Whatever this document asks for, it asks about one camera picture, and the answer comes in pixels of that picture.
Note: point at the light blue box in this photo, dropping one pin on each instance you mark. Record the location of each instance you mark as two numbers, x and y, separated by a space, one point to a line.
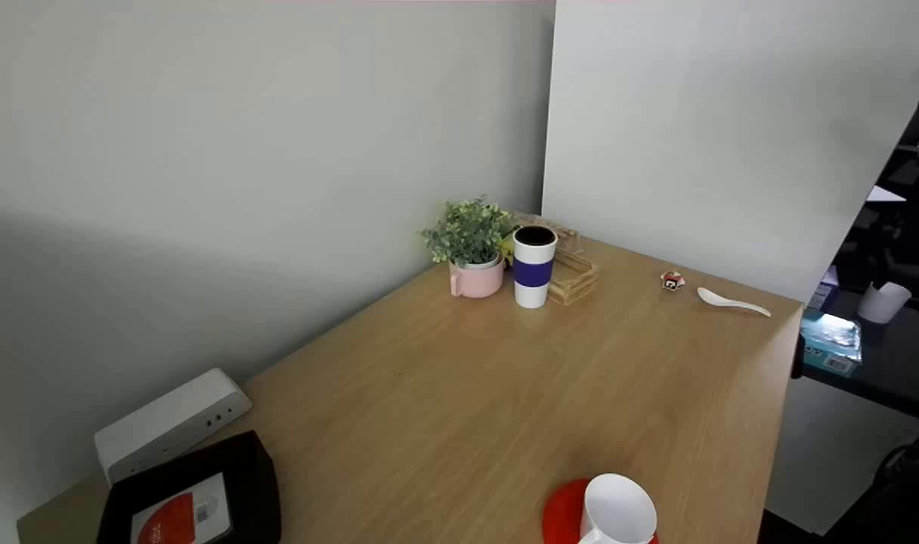
829 340

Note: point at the white cup with blue band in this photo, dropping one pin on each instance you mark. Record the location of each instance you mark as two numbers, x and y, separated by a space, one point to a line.
534 274

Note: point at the green plant in pink pot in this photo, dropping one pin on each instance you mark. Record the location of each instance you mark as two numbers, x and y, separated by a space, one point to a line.
476 279

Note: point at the small red white toy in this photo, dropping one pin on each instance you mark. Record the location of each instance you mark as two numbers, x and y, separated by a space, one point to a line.
672 279

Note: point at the wooden slat crate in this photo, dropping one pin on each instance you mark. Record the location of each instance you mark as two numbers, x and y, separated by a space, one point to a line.
576 276

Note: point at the white plastic mug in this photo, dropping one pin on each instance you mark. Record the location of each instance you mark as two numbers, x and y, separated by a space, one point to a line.
620 510

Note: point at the white waste bin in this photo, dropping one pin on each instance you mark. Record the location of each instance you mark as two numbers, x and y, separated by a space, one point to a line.
884 303

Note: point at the white spoon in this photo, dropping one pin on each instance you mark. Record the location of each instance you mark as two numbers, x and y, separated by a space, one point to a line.
717 296

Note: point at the white rectangular box device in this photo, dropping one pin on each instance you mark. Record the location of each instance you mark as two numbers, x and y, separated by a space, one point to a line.
160 423

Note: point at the orange round plate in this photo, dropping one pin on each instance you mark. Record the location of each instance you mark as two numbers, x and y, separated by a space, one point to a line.
559 509

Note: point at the black square tray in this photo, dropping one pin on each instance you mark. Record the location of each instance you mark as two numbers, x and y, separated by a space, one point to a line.
250 485

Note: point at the red and white card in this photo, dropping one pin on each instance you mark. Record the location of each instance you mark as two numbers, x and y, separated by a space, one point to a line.
183 513

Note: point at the black desk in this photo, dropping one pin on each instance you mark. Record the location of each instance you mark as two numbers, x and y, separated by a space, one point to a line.
900 364

